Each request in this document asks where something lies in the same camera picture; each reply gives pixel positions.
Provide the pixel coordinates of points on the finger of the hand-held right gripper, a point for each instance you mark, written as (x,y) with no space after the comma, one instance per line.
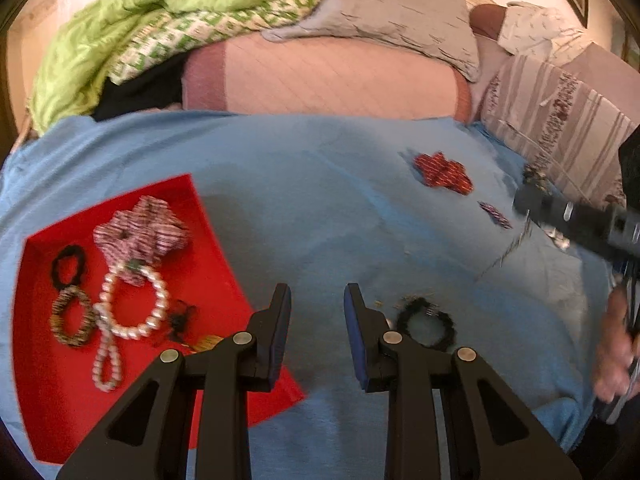
(545,210)

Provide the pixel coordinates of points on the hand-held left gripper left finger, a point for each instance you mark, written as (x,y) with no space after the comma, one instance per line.
(280,340)

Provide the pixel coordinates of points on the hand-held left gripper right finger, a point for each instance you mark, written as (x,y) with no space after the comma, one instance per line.
(356,340)

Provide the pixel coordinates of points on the red cardboard box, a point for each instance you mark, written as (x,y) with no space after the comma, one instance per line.
(210,260)

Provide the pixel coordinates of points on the red plaid scrunchie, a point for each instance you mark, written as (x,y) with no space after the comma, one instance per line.
(145,232)

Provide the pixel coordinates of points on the leopard print scrunchie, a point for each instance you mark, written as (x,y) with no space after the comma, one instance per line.
(60,327)

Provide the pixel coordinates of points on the person's right hand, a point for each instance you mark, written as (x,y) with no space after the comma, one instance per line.
(612,345)

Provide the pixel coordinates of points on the dark hair claw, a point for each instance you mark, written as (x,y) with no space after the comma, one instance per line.
(532,175)

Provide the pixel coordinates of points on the purple hair clip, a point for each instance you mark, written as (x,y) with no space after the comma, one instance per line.
(495,215)

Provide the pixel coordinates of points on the striped floral pillow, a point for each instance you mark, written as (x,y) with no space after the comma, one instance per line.
(550,110)

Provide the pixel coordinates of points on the red dotted scrunchie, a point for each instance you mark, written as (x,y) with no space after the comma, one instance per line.
(442,170)

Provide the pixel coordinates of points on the white patterned pillow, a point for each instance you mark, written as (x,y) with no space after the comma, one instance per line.
(540,25)

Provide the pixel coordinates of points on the brown pillow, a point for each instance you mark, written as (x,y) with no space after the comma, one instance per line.
(487,20)

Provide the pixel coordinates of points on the grey pillow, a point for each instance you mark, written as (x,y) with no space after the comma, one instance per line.
(390,5)

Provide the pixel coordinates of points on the pink bedsheet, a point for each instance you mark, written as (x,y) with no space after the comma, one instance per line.
(325,75)

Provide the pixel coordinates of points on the black cloth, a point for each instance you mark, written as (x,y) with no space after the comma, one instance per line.
(145,92)

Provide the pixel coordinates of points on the green patterned quilt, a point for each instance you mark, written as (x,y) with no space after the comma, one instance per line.
(100,35)

